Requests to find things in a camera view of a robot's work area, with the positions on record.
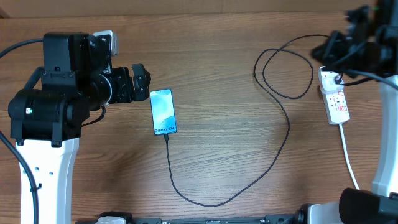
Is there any blue Galaxy smartphone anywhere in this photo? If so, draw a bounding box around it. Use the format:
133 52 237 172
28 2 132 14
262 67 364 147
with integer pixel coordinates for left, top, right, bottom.
150 89 177 136

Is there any white power strip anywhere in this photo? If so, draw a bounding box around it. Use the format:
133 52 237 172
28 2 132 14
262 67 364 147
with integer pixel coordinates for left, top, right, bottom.
318 67 350 125

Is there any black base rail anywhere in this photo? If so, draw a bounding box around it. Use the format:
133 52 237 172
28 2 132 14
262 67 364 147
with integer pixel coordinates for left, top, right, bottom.
75 210 307 224

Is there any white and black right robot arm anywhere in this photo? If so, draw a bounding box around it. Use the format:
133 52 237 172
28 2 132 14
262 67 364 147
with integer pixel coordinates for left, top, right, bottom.
294 0 397 223

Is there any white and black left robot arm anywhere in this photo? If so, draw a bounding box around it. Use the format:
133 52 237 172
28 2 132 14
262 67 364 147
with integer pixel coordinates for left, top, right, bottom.
6 30 151 223

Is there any white charger plug adapter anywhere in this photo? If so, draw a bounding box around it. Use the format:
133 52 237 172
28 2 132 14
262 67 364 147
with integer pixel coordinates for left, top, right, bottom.
319 72 344 94

